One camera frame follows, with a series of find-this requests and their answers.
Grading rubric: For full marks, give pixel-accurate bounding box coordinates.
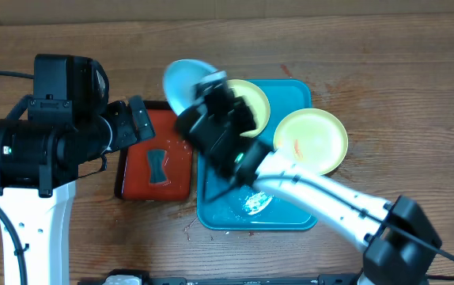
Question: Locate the dark hourglass sponge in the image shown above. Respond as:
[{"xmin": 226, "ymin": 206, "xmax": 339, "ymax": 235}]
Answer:
[{"xmin": 147, "ymin": 149, "xmax": 168, "ymax": 184}]

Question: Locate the light blue plate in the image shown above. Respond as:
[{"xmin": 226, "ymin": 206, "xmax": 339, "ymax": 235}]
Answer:
[{"xmin": 163, "ymin": 59, "xmax": 218, "ymax": 116}]

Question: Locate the yellow plate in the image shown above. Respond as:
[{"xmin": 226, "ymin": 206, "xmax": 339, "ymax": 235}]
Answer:
[
  {"xmin": 227, "ymin": 79, "xmax": 271, "ymax": 138},
  {"xmin": 273, "ymin": 108, "xmax": 349, "ymax": 175}
]

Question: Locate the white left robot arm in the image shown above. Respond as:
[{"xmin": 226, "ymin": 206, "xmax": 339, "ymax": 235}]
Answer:
[{"xmin": 0, "ymin": 96, "xmax": 155, "ymax": 284}]

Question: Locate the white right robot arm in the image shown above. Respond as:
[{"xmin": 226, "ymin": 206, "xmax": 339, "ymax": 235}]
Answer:
[{"xmin": 165, "ymin": 83, "xmax": 441, "ymax": 285}]

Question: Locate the red tray with black rim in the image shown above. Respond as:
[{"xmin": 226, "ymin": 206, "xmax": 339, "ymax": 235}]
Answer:
[{"xmin": 114, "ymin": 101, "xmax": 193, "ymax": 201}]

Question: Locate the teal plastic tray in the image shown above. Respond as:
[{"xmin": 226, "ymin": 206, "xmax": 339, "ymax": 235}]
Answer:
[{"xmin": 197, "ymin": 79, "xmax": 317, "ymax": 231}]

